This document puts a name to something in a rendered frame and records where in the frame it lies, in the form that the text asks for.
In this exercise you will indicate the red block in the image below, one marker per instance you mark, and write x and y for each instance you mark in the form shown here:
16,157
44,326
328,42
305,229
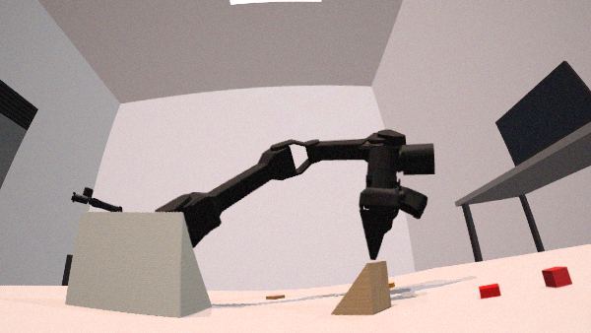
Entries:
489,291
556,277

